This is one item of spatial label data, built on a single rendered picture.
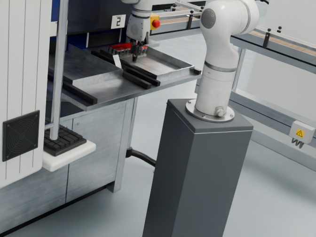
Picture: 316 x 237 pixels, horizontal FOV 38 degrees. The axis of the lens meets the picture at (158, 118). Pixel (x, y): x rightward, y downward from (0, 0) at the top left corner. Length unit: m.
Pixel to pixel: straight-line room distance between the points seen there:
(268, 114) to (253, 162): 0.59
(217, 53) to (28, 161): 0.74
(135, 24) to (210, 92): 0.51
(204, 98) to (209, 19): 0.30
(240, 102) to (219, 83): 1.25
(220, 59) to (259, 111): 1.26
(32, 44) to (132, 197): 1.65
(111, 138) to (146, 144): 0.83
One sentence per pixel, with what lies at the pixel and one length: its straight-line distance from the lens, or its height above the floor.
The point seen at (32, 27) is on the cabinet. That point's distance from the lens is 1.14.
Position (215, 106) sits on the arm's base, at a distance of 1.67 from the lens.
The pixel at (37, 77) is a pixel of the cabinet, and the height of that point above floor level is 1.10.
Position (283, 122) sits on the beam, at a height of 0.49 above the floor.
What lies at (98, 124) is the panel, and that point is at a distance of 2.29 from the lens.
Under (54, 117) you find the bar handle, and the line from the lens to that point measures 1.32.
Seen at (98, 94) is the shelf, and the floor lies 0.88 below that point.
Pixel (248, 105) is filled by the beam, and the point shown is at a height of 0.50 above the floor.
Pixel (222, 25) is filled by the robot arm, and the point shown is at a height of 1.22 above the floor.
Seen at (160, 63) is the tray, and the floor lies 0.88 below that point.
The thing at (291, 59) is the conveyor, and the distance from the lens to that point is 2.66.
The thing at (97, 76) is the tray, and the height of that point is 0.91.
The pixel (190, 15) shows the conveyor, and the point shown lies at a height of 0.97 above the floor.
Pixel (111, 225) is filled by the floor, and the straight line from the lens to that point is 2.44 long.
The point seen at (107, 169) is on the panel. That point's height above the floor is 0.19.
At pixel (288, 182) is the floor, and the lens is 3.20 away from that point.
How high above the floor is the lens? 1.55
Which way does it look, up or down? 25 degrees down
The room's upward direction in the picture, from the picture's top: 10 degrees clockwise
